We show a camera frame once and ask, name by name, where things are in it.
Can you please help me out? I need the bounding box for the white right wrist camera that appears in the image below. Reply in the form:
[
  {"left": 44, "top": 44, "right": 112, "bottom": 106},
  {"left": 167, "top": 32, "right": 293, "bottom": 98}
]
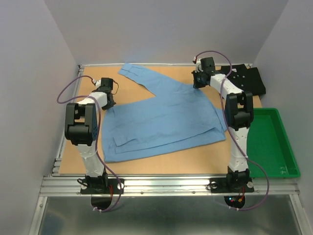
[{"left": 193, "top": 57, "right": 202, "bottom": 72}]

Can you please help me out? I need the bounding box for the aluminium table frame rail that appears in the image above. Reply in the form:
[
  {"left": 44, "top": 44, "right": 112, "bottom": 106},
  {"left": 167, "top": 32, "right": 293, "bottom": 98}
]
[{"left": 29, "top": 64, "right": 304, "bottom": 235}]

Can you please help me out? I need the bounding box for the folded black shirt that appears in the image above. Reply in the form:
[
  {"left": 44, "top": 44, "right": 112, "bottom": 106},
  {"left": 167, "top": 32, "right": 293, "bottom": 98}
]
[{"left": 227, "top": 64, "right": 266, "bottom": 95}]

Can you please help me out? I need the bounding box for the green plastic tray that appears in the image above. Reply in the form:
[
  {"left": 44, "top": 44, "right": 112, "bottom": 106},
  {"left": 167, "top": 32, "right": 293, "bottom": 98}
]
[{"left": 247, "top": 108, "right": 301, "bottom": 178}]

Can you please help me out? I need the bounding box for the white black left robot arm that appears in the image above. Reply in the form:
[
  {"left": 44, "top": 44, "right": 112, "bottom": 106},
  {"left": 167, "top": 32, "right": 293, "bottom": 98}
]
[{"left": 65, "top": 78, "right": 115, "bottom": 194}]

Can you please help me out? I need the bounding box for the light blue long sleeve shirt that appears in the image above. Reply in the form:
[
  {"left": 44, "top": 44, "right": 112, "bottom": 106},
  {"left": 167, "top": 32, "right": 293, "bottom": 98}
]
[{"left": 101, "top": 64, "right": 226, "bottom": 162}]

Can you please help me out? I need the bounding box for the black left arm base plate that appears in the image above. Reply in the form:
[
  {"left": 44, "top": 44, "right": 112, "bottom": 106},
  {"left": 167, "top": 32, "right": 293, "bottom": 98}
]
[{"left": 77, "top": 177, "right": 124, "bottom": 195}]

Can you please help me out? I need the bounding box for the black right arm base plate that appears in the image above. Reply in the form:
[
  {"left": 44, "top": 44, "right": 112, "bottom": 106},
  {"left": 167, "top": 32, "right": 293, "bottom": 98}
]
[{"left": 206, "top": 178, "right": 254, "bottom": 193}]

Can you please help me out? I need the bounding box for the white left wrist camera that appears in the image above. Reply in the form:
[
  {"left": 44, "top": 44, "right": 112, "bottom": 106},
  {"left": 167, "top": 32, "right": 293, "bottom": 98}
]
[{"left": 92, "top": 79, "right": 101, "bottom": 88}]

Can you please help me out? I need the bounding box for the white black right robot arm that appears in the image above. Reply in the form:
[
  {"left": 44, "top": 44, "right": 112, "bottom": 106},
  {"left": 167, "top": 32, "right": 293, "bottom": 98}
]
[{"left": 192, "top": 57, "right": 254, "bottom": 193}]

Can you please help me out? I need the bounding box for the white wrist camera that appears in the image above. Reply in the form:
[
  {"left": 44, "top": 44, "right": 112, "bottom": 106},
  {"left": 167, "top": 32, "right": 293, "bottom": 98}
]
[
  {"left": 92, "top": 79, "right": 101, "bottom": 88},
  {"left": 193, "top": 57, "right": 202, "bottom": 72}
]

